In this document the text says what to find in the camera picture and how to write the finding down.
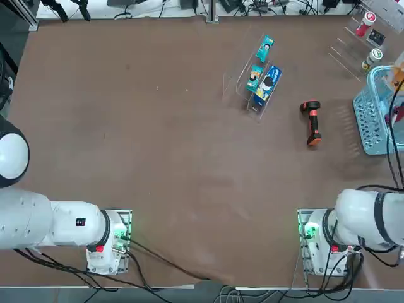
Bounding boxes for thick black table cable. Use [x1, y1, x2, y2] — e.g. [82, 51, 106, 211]
[128, 238, 236, 287]

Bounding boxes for green white lid canister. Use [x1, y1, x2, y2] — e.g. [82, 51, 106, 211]
[361, 48, 384, 72]

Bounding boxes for aluminium frame rail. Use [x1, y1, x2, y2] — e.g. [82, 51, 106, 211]
[0, 0, 39, 32]

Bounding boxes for teal snack packet cartoon girl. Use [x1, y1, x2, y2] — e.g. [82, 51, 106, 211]
[255, 35, 276, 62]

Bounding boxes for black stand leg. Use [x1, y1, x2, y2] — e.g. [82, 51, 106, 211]
[40, 0, 69, 23]
[71, 0, 91, 21]

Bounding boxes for grey perforated metal strip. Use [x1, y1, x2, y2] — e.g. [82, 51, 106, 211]
[362, 0, 404, 34]

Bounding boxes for red lid canister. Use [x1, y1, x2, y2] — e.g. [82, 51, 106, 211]
[355, 11, 377, 37]

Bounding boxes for aluminium frame post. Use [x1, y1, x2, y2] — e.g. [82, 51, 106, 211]
[205, 0, 219, 23]

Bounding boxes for plain black cable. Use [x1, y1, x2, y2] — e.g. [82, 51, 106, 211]
[393, 126, 404, 187]

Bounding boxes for orange black barcode scanner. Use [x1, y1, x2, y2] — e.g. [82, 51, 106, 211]
[299, 100, 323, 148]

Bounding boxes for light blue shopping basket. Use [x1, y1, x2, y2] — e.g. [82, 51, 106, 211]
[352, 64, 404, 156]

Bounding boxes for black cable with white tag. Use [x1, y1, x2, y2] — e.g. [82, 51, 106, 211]
[385, 77, 404, 190]

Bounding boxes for blue Oreo cookie box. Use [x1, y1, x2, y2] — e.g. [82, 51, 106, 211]
[253, 65, 283, 110]

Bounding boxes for metal mounting plate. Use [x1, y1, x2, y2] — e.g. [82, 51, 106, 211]
[100, 208, 133, 275]
[297, 207, 351, 277]

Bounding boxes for small black box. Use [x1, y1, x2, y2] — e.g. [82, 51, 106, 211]
[365, 27, 386, 45]

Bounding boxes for teal snack packet orange print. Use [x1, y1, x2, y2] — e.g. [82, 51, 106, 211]
[246, 64, 264, 93]

